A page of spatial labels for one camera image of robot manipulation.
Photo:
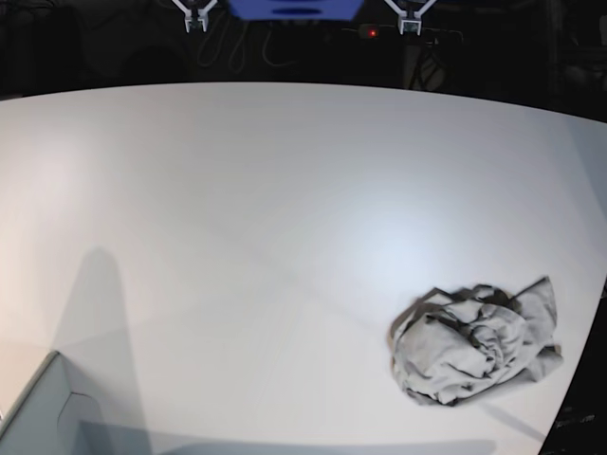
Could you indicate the black power strip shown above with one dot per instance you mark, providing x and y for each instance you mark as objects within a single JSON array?
[{"x": 428, "y": 35}]

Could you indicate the blue overhead mount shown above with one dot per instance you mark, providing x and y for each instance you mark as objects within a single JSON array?
[{"x": 279, "y": 10}]

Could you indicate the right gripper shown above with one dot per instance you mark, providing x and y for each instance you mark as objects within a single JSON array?
[{"x": 196, "y": 13}]

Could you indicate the grey t-shirt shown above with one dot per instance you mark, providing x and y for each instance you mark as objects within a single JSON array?
[{"x": 449, "y": 349}]

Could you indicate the black labelled device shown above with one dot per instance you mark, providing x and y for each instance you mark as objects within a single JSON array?
[{"x": 580, "y": 425}]

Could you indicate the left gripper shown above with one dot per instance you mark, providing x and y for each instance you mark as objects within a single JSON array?
[{"x": 409, "y": 14}]

